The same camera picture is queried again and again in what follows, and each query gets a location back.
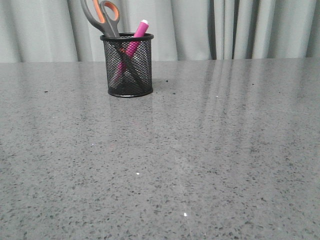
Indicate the pink marker pen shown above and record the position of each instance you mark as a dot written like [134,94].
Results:
[132,47]

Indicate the grey orange scissors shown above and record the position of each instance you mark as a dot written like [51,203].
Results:
[106,25]

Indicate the black mesh pen bin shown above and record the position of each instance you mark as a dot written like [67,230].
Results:
[137,78]

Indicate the grey curtain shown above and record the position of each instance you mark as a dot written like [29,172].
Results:
[58,31]

